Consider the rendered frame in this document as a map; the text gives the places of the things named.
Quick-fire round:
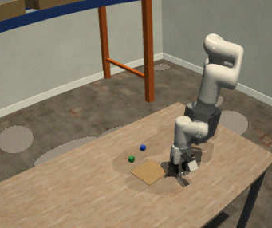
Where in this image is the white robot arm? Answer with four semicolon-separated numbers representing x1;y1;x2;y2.
174;33;244;172

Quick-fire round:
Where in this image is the green die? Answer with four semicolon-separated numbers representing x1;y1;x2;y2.
128;156;135;163

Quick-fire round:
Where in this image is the tan flat mat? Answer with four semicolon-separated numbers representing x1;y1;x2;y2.
130;160;169;185

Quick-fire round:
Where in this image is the dark blue die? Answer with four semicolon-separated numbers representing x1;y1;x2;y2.
140;144;146;151

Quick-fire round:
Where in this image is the white die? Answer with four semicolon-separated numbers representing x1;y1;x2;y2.
176;170;183;177

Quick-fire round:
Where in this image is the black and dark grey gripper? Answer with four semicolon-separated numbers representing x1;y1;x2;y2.
168;143;193;174

